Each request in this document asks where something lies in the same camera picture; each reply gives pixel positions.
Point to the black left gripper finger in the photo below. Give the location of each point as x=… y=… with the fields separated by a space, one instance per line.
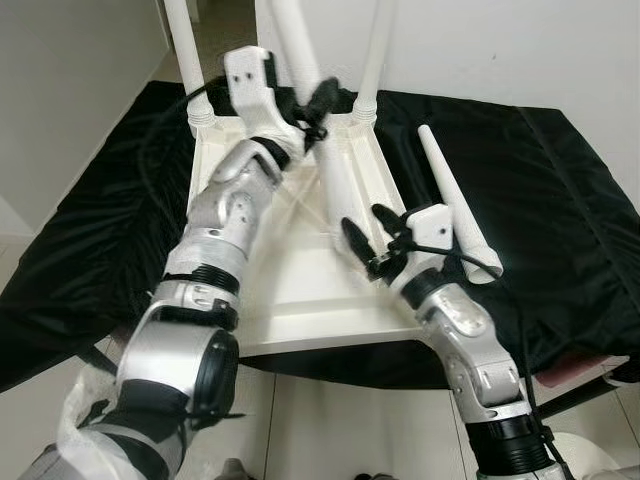
x=322 y=100

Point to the white plastic table leg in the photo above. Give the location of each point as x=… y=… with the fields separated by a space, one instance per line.
x=185 y=50
x=378 y=50
x=335 y=180
x=445 y=180

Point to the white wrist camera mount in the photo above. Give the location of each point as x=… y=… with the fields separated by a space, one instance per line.
x=250 y=85
x=430 y=225

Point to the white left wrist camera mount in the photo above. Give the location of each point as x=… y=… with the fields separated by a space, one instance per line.
x=250 y=85

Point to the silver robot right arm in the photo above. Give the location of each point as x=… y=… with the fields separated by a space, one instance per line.
x=470 y=340

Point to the pink folding table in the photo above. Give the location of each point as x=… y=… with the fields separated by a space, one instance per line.
x=575 y=370

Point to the crumpled clear plastic wrap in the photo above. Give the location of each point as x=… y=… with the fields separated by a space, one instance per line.
x=80 y=430

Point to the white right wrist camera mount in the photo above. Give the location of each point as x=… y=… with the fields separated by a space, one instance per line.
x=430 y=225

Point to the black cloth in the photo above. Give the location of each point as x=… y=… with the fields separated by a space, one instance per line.
x=560 y=200

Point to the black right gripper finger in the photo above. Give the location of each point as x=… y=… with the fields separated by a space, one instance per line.
x=387 y=219
x=358 y=242

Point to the white round stand base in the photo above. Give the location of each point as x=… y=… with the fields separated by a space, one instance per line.
x=590 y=458

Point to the white plastic table top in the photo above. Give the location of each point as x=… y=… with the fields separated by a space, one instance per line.
x=300 y=290

